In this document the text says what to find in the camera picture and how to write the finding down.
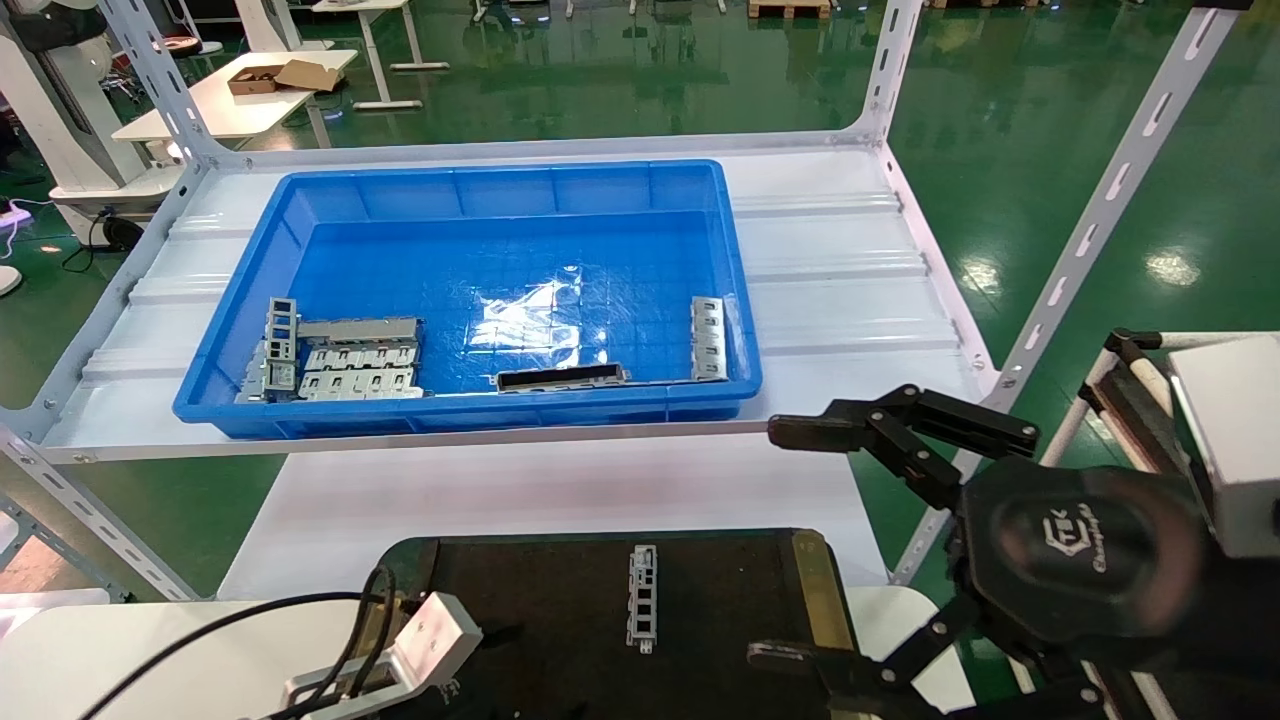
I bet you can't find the black and white cart frame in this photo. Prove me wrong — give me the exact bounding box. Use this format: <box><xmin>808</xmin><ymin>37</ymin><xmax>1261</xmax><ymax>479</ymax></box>
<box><xmin>1078</xmin><ymin>328</ymin><xmax>1201</xmax><ymax>481</ymax></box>

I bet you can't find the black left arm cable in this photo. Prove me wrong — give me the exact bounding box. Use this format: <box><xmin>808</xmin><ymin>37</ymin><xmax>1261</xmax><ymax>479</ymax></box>
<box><xmin>80</xmin><ymin>565</ymin><xmax>401</xmax><ymax>720</ymax></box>

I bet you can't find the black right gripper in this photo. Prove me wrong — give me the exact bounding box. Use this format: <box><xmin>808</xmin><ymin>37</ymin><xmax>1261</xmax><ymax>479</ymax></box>
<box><xmin>748</xmin><ymin>385</ymin><xmax>1213</xmax><ymax>720</ymax></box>

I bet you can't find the blue plastic bin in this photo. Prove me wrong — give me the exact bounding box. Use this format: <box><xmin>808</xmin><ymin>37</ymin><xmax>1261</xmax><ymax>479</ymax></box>
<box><xmin>173</xmin><ymin>159</ymin><xmax>764</xmax><ymax>439</ymax></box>

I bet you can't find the round stool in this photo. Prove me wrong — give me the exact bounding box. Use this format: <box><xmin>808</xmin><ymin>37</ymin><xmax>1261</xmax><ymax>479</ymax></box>
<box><xmin>150</xmin><ymin>35</ymin><xmax>226</xmax><ymax>61</ymax></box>

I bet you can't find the grey metal bracket part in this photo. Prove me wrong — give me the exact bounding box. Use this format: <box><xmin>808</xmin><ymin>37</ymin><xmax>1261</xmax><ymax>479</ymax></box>
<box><xmin>690</xmin><ymin>296</ymin><xmax>729</xmax><ymax>382</ymax></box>

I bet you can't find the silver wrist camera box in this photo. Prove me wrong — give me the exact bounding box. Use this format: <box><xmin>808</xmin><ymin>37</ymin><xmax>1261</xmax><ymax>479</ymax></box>
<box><xmin>390</xmin><ymin>592</ymin><xmax>484</xmax><ymax>693</ymax></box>
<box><xmin>1168</xmin><ymin>335</ymin><xmax>1280</xmax><ymax>559</ymax></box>

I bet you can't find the white metal shelf rack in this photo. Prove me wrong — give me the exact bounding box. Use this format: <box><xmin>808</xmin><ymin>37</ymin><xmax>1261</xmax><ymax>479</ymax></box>
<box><xmin>0</xmin><ymin>0</ymin><xmax>1253</xmax><ymax>603</ymax></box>

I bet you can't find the upright grey metal frame part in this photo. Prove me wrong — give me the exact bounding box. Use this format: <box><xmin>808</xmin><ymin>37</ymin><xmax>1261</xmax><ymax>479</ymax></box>
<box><xmin>265</xmin><ymin>297</ymin><xmax>301</xmax><ymax>393</ymax></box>

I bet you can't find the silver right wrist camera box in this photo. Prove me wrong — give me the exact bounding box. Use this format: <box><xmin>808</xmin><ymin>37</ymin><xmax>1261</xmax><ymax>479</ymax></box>
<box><xmin>1168</xmin><ymin>335</ymin><xmax>1280</xmax><ymax>559</ymax></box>

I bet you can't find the white desk with legs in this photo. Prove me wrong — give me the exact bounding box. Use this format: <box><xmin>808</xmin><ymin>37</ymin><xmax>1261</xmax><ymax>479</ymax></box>
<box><xmin>310</xmin><ymin>0</ymin><xmax>451</xmax><ymax>111</ymax></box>

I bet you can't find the small grey metal part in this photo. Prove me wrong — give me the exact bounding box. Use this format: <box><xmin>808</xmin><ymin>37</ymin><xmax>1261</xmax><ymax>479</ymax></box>
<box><xmin>236</xmin><ymin>340</ymin><xmax>271</xmax><ymax>404</ymax></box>

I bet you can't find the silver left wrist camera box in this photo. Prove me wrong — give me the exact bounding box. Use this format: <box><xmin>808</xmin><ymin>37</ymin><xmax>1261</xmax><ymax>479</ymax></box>
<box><xmin>390</xmin><ymin>592</ymin><xmax>484</xmax><ymax>693</ymax></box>

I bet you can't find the open cardboard box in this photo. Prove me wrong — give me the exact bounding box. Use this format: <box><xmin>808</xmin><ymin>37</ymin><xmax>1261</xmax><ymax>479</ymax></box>
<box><xmin>228</xmin><ymin>60</ymin><xmax>346</xmax><ymax>96</ymax></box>

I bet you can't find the grey metal part black slot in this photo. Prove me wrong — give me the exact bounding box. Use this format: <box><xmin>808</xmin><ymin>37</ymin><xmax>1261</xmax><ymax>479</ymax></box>
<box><xmin>497</xmin><ymin>362</ymin><xmax>631</xmax><ymax>393</ymax></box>

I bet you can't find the white machine base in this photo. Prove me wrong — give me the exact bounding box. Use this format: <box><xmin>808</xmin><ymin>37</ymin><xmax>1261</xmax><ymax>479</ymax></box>
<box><xmin>0</xmin><ymin>0</ymin><xmax>186</xmax><ymax>216</ymax></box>

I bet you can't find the slotted grey metal part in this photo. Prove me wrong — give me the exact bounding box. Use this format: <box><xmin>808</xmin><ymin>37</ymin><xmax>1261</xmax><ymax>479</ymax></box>
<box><xmin>626</xmin><ymin>545</ymin><xmax>659</xmax><ymax>654</ymax></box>

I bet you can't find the white table with cardboard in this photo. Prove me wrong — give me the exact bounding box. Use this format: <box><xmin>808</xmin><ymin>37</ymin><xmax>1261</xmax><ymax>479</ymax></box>
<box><xmin>112</xmin><ymin>50</ymin><xmax>359</xmax><ymax>151</ymax></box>

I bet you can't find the black container tray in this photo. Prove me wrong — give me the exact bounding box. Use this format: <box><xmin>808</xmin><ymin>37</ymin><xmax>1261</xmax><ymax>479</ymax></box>
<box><xmin>335</xmin><ymin>528</ymin><xmax>861</xmax><ymax>720</ymax></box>

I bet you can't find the black floor cable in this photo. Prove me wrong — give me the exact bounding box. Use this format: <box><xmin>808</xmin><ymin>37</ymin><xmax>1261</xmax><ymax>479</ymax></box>
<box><xmin>62</xmin><ymin>205</ymin><xmax>146</xmax><ymax>273</ymax></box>

